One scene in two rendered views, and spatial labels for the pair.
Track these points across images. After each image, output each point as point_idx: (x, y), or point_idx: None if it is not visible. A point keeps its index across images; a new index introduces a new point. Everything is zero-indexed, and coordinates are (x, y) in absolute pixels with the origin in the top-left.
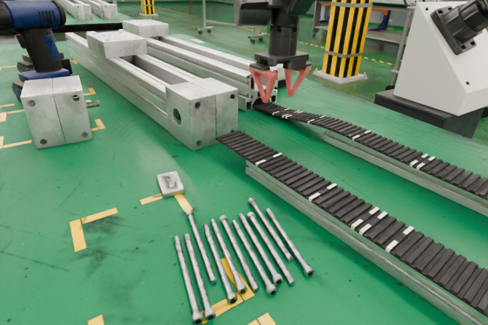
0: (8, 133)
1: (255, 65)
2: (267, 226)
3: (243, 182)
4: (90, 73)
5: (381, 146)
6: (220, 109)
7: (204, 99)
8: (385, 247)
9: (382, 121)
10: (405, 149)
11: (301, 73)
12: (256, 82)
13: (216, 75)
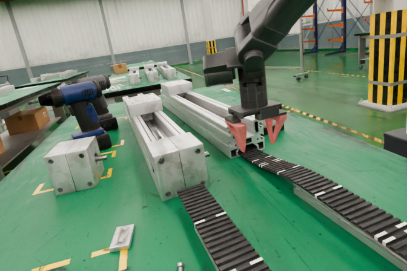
0: (48, 181)
1: (228, 118)
2: None
3: (187, 241)
4: (130, 126)
5: (346, 207)
6: (186, 163)
7: (168, 155)
8: None
9: (377, 169)
10: (377, 214)
11: (277, 121)
12: (232, 133)
13: (209, 126)
